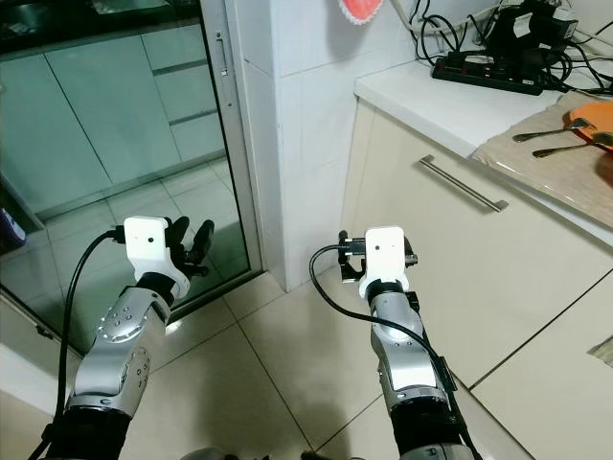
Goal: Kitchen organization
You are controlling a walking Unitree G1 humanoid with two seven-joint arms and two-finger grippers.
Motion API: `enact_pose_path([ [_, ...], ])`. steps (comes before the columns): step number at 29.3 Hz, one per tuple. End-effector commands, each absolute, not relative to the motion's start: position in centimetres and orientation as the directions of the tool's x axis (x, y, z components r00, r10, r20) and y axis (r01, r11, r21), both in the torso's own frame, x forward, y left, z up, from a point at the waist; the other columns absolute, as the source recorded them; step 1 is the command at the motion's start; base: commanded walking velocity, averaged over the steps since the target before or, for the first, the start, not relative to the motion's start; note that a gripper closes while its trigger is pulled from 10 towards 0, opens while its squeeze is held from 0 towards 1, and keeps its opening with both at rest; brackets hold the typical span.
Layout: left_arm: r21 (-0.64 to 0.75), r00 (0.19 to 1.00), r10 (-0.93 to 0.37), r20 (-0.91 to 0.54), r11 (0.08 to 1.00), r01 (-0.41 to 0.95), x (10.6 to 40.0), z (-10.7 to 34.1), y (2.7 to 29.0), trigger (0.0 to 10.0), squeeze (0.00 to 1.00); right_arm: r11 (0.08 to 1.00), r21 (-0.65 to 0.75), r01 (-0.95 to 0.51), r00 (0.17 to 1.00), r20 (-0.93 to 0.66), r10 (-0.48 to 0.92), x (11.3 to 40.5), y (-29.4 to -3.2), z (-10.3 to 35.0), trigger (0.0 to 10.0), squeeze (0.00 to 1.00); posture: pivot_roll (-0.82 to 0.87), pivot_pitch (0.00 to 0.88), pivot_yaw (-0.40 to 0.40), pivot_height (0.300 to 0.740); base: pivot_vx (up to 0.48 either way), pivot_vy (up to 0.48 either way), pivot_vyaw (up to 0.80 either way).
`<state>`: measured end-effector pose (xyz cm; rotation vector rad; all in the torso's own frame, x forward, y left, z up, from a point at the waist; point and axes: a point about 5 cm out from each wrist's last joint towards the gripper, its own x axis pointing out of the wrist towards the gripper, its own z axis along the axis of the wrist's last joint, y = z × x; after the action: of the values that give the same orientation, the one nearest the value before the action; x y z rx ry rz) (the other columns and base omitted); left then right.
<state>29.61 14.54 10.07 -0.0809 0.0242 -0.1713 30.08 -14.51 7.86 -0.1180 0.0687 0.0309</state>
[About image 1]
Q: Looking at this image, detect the silver metal fork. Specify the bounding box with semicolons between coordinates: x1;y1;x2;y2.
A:
512;117;593;144

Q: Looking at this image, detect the bronze metal spoon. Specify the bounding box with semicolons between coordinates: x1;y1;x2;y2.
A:
532;141;613;160

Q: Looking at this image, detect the orange plastic plate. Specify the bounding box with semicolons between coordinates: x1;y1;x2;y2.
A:
563;105;613;154

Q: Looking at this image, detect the cream kitchen base cabinet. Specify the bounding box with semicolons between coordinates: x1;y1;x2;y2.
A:
340;96;613;394

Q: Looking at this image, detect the glass sliding door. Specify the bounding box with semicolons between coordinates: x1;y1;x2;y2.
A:
0;0;264;332

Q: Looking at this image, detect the black power strip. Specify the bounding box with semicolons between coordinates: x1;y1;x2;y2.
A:
431;53;573;97

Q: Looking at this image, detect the black battery charger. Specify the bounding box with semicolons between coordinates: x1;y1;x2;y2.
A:
484;0;580;70

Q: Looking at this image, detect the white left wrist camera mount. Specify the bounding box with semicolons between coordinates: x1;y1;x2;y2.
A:
125;218;188;293

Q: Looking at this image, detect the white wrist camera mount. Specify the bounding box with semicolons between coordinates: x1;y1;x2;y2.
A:
361;227;415;303
125;218;188;293

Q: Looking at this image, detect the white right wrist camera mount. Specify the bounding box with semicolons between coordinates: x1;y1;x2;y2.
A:
361;227;415;303

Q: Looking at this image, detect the steel cabinet bar handle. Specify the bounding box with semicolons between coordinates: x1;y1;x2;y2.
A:
420;155;510;213

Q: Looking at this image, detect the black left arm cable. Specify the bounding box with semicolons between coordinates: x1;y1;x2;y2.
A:
31;228;127;460

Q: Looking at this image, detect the pink scalloped wall hanging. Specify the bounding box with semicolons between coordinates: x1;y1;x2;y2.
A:
338;0;392;27

